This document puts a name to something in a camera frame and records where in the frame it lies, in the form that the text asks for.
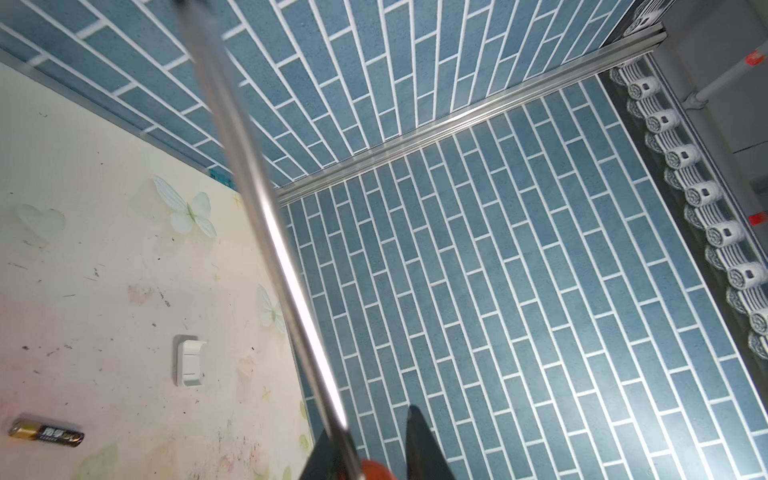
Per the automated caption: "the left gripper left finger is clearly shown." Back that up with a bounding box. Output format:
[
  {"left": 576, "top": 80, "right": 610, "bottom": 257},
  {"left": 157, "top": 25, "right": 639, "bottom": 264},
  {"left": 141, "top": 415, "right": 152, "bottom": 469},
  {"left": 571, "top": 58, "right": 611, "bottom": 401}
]
[{"left": 298, "top": 431, "right": 342, "bottom": 480}]

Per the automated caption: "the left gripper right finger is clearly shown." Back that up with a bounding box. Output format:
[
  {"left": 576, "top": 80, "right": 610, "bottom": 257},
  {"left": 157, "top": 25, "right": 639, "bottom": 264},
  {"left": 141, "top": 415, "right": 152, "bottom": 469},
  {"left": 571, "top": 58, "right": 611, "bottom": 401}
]
[{"left": 405, "top": 405, "right": 455, "bottom": 480}]

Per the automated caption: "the orange black screwdriver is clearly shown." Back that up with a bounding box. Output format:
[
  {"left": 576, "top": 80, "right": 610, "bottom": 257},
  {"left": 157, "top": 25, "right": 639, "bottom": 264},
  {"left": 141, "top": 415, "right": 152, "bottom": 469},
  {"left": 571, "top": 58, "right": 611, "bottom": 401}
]
[{"left": 174, "top": 1, "right": 393, "bottom": 479}]

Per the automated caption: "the white battery cover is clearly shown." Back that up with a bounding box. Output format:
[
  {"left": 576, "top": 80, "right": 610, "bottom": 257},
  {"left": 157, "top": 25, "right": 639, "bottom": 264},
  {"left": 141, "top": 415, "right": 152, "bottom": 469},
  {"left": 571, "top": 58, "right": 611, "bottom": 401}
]
[{"left": 174, "top": 335, "right": 206, "bottom": 388}]

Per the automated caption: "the LED strip light row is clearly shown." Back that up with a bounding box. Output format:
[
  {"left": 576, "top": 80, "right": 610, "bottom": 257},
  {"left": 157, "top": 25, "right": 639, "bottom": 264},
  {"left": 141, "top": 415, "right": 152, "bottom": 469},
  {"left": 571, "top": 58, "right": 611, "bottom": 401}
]
[{"left": 608, "top": 55, "right": 767, "bottom": 360}]

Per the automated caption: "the white ceiling pipe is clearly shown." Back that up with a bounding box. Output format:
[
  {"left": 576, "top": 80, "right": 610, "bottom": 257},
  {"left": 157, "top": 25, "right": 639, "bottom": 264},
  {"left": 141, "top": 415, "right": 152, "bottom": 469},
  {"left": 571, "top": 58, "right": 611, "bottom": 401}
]
[{"left": 682, "top": 42, "right": 767, "bottom": 110}]

